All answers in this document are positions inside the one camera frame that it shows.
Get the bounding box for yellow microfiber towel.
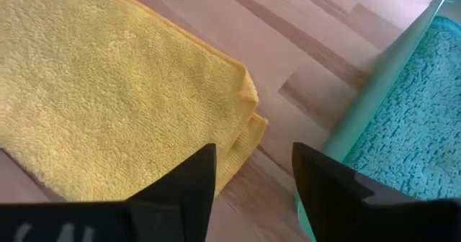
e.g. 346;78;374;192
0;0;269;203

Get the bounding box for translucent teal plastic bin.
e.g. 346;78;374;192
293;0;461;242

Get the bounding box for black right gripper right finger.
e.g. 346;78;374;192
292;143;415;242

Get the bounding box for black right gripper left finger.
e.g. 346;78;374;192
125;143;217;242

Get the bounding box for teal microfiber towel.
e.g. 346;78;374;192
344;15;461;202

